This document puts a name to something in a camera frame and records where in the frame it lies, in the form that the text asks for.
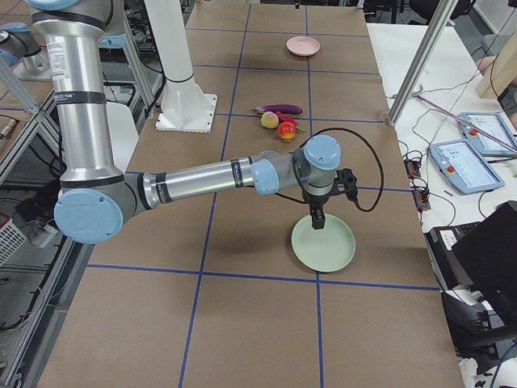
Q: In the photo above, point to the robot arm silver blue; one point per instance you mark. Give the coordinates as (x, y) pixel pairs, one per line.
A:
(97, 198)
(22, 53)

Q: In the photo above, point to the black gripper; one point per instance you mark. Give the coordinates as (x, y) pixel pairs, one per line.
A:
(317, 203)

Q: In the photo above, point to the green plate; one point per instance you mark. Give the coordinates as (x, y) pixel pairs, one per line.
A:
(326, 250)

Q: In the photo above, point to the aluminium frame post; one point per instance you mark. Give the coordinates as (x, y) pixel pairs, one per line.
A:
(432, 34)

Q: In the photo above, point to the pink plate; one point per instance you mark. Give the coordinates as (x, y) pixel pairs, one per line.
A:
(303, 46)

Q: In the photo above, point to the red chili pepper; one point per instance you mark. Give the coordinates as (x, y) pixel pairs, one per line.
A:
(284, 118)

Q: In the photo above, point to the teach pendant tablet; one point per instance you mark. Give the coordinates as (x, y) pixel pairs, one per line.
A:
(464, 167)
(494, 125)

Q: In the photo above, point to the white chair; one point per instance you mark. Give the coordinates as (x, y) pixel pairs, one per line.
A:
(123, 133)

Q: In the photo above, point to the far teach pendant tablet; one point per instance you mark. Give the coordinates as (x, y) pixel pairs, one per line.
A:
(494, 125)

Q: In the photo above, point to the black computer case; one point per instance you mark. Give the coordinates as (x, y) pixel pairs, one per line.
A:
(477, 270)

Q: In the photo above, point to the yellow green peach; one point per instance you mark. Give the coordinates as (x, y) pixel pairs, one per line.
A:
(269, 120)

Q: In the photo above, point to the purple eggplant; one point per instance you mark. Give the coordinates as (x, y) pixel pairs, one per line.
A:
(283, 108)

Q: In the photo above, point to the near teach pendant tablet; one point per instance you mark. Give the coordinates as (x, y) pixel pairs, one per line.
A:
(464, 167)

